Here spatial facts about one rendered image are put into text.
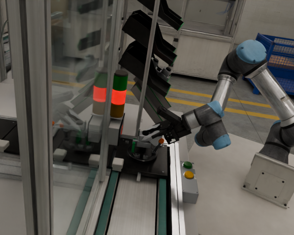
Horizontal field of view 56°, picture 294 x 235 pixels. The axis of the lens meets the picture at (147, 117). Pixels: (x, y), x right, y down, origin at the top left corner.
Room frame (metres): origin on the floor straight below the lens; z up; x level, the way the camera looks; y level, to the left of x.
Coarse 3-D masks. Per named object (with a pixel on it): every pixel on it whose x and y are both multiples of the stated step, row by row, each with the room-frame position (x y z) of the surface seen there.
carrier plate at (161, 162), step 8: (120, 144) 1.10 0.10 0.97; (128, 144) 1.11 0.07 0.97; (152, 144) 1.14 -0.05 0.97; (120, 152) 1.03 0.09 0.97; (160, 152) 1.08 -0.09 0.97; (128, 160) 0.98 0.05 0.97; (160, 160) 1.02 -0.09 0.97; (128, 168) 0.93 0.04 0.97; (136, 168) 0.94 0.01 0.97; (144, 168) 0.94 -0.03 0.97; (152, 168) 0.95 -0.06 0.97; (160, 168) 0.96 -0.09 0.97; (152, 176) 0.92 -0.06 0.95; (160, 176) 0.92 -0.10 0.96
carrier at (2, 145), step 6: (12, 132) 1.04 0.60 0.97; (6, 138) 0.99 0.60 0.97; (12, 138) 1.00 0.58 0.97; (18, 138) 0.98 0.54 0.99; (0, 144) 0.92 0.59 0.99; (6, 144) 0.93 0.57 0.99; (12, 144) 0.96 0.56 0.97; (18, 144) 0.96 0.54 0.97; (0, 150) 0.91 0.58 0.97; (6, 150) 0.91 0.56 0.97; (12, 150) 0.92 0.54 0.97; (18, 150) 0.92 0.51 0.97
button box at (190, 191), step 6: (180, 162) 1.05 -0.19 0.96; (192, 162) 1.06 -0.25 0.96; (180, 168) 1.00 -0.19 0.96; (186, 168) 1.01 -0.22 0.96; (192, 168) 1.02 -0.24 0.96; (186, 180) 0.92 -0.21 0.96; (192, 180) 0.93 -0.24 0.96; (186, 186) 0.89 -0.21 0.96; (192, 186) 0.89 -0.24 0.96; (186, 192) 0.85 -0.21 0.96; (192, 192) 0.86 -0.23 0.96; (186, 198) 0.85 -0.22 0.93; (192, 198) 0.85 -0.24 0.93
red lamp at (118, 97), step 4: (112, 92) 0.83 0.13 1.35; (116, 92) 0.82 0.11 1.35; (120, 92) 0.82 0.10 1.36; (124, 92) 0.83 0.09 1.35; (112, 96) 0.83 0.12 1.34; (116, 96) 0.82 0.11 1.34; (120, 96) 0.82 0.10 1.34; (124, 96) 0.84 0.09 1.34; (112, 100) 0.83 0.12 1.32; (116, 100) 0.82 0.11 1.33; (120, 100) 0.83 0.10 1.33; (124, 100) 0.84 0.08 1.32; (120, 104) 0.83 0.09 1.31
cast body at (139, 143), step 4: (140, 132) 1.04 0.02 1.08; (144, 132) 1.03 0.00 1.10; (148, 132) 1.04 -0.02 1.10; (140, 136) 1.02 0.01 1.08; (144, 136) 1.02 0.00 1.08; (136, 140) 1.04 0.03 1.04; (140, 140) 1.02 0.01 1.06; (136, 144) 1.03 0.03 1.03; (140, 144) 1.02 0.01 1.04; (144, 144) 1.02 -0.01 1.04; (148, 144) 1.02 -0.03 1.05
